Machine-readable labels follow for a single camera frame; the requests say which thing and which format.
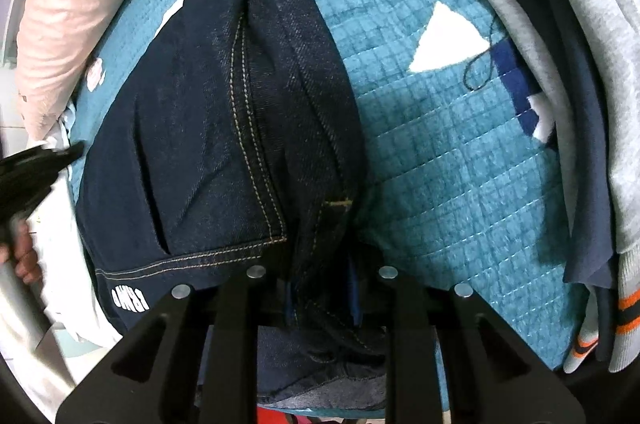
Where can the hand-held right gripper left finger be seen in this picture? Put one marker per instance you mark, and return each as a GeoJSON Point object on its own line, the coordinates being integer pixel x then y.
{"type": "Point", "coordinates": [240, 304]}

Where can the teal quilted bed cover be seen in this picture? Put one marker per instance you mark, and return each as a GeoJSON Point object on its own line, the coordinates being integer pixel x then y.
{"type": "Point", "coordinates": [425, 179]}

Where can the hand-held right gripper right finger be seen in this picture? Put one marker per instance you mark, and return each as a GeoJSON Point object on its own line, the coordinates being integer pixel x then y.
{"type": "Point", "coordinates": [405, 304]}

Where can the person's left hand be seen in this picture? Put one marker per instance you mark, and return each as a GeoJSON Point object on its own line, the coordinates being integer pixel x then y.
{"type": "Point", "coordinates": [27, 259]}

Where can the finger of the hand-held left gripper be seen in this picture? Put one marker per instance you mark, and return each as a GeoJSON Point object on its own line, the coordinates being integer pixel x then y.
{"type": "Point", "coordinates": [60, 156]}

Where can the black thread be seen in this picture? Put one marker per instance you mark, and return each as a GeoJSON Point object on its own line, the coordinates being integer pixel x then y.
{"type": "Point", "coordinates": [475, 78]}

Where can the white printed blanket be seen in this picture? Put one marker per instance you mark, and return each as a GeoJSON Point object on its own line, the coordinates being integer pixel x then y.
{"type": "Point", "coordinates": [55, 304]}

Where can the navy garment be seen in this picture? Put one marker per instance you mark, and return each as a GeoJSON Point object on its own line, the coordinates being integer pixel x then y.
{"type": "Point", "coordinates": [585, 153]}

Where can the pink pillow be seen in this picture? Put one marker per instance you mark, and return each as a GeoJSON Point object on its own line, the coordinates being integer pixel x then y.
{"type": "Point", "coordinates": [65, 13]}

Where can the dark blue jeans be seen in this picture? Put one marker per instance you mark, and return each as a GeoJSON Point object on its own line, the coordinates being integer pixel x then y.
{"type": "Point", "coordinates": [200, 128]}

